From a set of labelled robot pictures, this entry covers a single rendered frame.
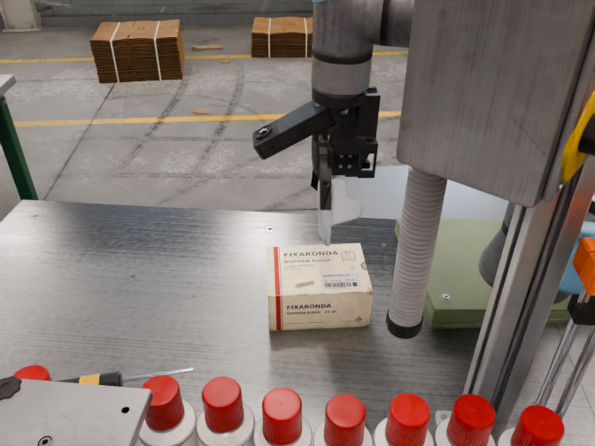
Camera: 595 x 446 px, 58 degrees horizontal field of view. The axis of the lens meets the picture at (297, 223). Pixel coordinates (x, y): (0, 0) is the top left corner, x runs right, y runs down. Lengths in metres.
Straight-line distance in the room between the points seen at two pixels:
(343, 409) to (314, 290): 0.38
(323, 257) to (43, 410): 0.56
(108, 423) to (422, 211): 0.28
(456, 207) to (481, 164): 0.86
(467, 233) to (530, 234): 0.56
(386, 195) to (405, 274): 0.73
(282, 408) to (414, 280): 0.16
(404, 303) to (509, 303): 0.12
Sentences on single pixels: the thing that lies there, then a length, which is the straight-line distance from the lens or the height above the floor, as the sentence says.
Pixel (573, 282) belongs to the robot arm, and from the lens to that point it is 0.76.
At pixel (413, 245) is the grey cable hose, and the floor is 1.19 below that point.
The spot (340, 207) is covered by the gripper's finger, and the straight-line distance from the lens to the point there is 0.72.
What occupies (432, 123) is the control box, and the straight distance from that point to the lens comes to 0.34.
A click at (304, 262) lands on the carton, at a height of 0.90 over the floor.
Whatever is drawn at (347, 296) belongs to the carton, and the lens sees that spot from 0.82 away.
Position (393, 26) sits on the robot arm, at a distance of 0.64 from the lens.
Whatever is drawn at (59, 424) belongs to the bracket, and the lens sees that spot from 0.41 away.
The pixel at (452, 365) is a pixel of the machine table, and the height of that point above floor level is 0.83.
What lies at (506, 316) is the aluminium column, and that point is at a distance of 0.57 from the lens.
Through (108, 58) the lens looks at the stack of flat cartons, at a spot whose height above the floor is 0.18.
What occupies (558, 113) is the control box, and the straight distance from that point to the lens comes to 0.31.
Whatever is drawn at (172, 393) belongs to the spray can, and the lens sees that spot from 0.48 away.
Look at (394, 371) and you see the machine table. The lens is 0.82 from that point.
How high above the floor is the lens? 1.45
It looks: 35 degrees down
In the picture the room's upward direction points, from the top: straight up
